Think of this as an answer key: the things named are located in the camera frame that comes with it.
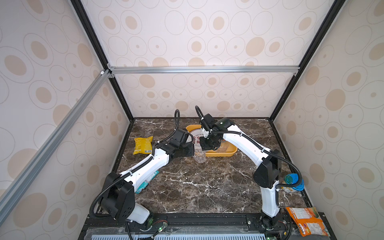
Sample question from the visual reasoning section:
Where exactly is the horizontal aluminium rail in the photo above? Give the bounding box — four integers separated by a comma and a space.
110, 66, 300, 75

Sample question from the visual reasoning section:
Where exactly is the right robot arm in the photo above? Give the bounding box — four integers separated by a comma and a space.
195, 106, 303, 226

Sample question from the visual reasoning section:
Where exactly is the clear cup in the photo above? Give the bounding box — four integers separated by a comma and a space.
193, 143, 207, 164
216, 141, 230, 153

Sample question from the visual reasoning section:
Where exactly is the yellow plastic bin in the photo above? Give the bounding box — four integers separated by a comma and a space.
186, 125, 238, 163

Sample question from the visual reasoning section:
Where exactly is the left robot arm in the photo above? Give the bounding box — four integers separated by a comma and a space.
89, 110, 195, 229

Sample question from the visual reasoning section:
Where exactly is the orange snack packet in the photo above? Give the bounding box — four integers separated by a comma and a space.
286, 207, 330, 237

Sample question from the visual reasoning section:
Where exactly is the diagonal aluminium rail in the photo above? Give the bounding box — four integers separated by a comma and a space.
1, 70, 111, 224

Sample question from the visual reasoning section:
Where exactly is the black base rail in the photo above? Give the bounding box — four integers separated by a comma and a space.
79, 212, 337, 240

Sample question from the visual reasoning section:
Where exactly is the teal packet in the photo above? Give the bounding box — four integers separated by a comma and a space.
135, 171, 159, 194

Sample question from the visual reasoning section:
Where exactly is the yellow snack bag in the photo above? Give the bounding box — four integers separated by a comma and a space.
133, 136, 153, 155

